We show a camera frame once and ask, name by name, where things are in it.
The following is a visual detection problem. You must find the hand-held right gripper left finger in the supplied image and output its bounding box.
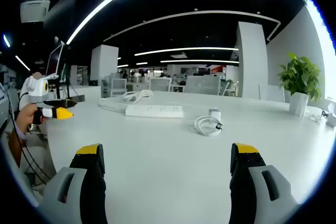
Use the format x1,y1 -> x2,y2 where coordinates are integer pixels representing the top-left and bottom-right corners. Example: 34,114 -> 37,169
43,143 -> 109,224

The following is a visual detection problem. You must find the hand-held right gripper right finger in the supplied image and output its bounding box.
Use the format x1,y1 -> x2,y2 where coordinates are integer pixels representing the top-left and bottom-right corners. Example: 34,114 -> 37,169
229,142 -> 300,224

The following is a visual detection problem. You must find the white power strip cable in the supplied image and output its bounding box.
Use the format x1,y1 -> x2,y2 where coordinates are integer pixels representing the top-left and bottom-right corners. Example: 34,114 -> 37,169
98,89 -> 154,113

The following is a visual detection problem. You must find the white charger cable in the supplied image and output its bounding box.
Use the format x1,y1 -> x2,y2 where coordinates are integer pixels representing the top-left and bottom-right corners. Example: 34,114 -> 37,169
193,115 -> 224,137

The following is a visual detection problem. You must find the white power strip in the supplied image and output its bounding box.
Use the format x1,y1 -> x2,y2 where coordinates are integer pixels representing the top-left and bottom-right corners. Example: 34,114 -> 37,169
125,104 -> 184,119

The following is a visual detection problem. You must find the white charger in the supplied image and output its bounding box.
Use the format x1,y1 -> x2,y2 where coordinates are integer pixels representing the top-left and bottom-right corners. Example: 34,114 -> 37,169
208,106 -> 222,119

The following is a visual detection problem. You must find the small white desk object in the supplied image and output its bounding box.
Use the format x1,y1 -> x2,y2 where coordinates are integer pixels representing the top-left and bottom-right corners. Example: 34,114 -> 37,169
321,103 -> 336,128

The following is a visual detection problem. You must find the white desk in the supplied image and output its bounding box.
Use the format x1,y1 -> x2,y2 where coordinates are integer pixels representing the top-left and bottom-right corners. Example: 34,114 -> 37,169
46,90 -> 336,224

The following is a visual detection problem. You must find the person's left hand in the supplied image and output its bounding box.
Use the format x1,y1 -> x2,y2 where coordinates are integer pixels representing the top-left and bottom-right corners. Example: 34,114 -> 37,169
15,102 -> 49,133

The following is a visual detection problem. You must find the white-backed monitor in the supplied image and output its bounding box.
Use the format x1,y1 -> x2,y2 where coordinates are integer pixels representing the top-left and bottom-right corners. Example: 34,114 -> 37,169
45,41 -> 65,81

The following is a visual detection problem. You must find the white mesh office chair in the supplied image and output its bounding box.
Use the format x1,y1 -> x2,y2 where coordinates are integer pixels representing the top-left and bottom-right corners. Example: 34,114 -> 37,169
109,77 -> 128,97
149,77 -> 173,92

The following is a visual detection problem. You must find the ceiling air conditioner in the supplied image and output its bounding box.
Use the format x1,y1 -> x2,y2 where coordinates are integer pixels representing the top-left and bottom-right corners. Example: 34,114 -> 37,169
20,0 -> 52,24

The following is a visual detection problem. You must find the white plant pot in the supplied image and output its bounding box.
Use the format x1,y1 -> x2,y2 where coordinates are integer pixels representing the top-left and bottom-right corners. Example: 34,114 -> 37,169
288,92 -> 310,118

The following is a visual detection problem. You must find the green leafy plant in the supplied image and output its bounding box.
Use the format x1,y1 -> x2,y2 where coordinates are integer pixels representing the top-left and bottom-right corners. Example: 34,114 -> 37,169
277,52 -> 324,102

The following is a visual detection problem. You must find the grey mesh office chair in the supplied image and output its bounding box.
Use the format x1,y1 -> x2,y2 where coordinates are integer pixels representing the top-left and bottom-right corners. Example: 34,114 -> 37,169
183,74 -> 222,96

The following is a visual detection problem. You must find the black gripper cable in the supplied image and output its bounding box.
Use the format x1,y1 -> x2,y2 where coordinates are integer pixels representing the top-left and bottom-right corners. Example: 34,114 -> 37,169
7,95 -> 51,186

